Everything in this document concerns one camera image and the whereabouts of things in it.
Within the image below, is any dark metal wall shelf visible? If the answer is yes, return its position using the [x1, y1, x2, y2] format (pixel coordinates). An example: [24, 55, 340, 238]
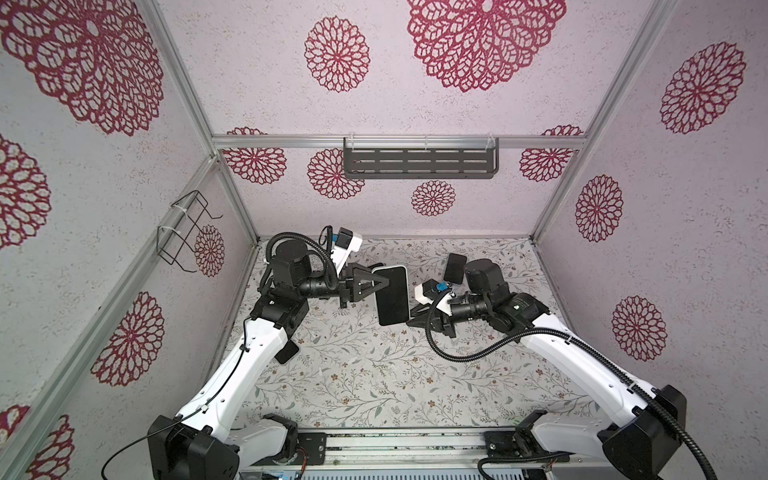
[342, 138, 499, 180]

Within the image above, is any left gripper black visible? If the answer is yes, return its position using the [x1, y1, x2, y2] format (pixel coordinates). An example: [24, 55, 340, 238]
[297, 264, 389, 310]

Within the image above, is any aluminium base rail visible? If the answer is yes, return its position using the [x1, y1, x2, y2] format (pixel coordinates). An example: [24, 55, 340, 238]
[239, 425, 649, 475]

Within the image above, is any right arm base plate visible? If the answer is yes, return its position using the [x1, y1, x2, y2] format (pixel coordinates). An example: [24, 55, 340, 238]
[483, 430, 571, 463]

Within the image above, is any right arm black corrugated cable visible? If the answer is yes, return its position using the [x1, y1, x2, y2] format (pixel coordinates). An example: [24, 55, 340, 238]
[424, 299, 718, 480]

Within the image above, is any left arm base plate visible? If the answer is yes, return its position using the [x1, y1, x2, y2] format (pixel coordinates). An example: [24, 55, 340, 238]
[259, 432, 328, 467]

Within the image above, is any black wire wall basket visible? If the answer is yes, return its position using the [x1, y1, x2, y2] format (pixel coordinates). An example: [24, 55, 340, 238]
[155, 190, 226, 278]

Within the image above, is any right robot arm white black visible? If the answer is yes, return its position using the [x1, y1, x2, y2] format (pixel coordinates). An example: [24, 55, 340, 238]
[409, 259, 687, 479]

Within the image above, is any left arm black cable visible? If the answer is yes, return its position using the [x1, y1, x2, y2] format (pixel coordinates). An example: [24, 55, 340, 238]
[263, 232, 340, 292]

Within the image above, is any black phone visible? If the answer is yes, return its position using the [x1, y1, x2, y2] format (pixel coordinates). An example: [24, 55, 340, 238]
[443, 253, 468, 285]
[373, 265, 410, 326]

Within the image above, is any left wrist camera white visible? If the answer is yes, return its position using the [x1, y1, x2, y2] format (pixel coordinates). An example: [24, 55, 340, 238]
[331, 227, 363, 274]

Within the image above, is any light blue phone case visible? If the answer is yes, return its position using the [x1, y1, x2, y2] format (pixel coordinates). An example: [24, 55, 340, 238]
[274, 339, 300, 365]

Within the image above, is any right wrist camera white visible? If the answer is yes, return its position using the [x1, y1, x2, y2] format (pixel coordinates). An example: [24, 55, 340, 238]
[414, 279, 455, 316]

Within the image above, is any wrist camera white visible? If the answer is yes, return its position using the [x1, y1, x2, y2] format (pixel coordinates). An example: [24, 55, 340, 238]
[331, 227, 363, 274]
[414, 279, 455, 316]

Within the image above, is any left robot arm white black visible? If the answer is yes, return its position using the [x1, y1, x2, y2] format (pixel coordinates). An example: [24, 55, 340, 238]
[147, 228, 389, 479]

